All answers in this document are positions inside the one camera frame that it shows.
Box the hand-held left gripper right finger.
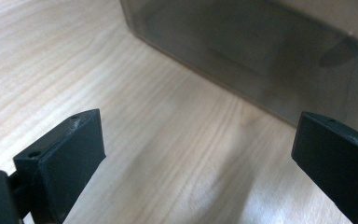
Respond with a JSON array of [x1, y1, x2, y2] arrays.
[[291, 111, 358, 224]]

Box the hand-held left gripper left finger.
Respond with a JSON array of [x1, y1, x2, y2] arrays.
[[12, 108, 106, 224]]

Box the clear plastic storage box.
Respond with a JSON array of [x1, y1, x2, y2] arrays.
[[119, 0, 358, 139]]

